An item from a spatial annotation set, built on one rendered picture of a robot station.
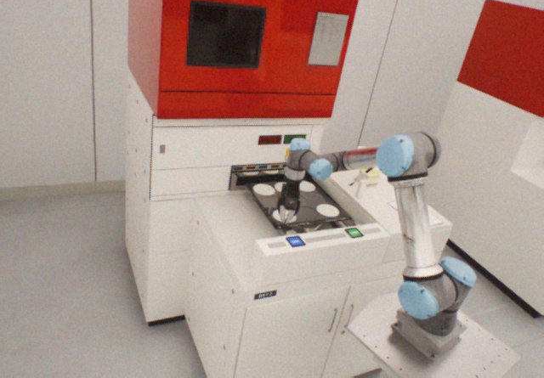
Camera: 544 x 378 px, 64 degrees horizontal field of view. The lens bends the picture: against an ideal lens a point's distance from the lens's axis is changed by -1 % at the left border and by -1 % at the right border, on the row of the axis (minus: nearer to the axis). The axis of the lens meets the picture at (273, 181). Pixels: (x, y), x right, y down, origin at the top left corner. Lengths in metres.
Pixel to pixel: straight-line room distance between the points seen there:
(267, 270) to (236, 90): 0.74
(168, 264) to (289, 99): 0.99
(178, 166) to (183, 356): 1.00
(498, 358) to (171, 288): 1.49
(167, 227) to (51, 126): 1.56
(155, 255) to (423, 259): 1.30
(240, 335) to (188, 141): 0.81
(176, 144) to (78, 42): 1.51
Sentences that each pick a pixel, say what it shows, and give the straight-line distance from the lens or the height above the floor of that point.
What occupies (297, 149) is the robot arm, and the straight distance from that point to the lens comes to 1.64.
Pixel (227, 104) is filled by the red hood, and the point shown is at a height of 1.29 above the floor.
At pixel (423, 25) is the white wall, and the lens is 4.40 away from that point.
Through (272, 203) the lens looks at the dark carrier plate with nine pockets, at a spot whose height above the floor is 0.90.
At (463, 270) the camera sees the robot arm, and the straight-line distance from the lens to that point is 1.49.
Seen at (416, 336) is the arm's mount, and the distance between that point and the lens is 1.58.
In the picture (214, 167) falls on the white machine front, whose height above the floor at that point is 0.97.
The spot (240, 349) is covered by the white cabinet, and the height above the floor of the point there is 0.51.
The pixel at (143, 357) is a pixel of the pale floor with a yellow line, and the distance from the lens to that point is 2.45.
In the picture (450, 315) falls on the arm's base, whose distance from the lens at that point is 1.55.
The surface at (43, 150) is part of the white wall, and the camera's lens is 3.50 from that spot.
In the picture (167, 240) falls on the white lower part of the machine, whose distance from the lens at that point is 2.16.
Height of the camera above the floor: 1.89
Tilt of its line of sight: 28 degrees down
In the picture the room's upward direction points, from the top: 10 degrees clockwise
